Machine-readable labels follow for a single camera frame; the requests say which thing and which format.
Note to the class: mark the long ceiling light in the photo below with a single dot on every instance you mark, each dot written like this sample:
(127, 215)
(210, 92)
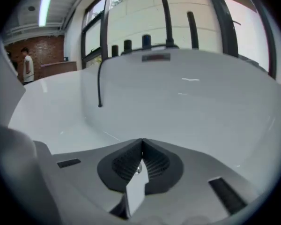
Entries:
(45, 9)

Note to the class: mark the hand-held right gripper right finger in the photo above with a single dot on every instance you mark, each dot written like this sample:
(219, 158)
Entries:
(192, 172)

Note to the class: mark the wooden counter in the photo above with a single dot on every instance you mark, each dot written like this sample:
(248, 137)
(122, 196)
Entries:
(58, 69)

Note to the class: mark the black window frame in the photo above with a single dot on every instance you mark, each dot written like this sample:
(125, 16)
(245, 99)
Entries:
(224, 20)

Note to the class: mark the white bathtub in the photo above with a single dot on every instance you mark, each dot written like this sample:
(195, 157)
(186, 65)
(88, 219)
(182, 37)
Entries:
(178, 114)

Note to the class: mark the tall black faucet spout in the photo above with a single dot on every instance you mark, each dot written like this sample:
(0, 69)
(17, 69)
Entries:
(167, 20)

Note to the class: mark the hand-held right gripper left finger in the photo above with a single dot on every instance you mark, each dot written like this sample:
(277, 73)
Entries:
(84, 172)

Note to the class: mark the black faucet knob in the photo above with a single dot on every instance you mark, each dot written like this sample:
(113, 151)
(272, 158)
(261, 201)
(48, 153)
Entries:
(115, 51)
(146, 41)
(127, 46)

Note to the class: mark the round ceiling detector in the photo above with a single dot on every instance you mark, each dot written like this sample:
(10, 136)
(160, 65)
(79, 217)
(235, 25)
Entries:
(31, 8)

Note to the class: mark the dark rectangular overflow plate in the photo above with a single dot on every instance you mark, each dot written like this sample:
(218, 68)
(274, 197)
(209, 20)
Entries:
(155, 57)

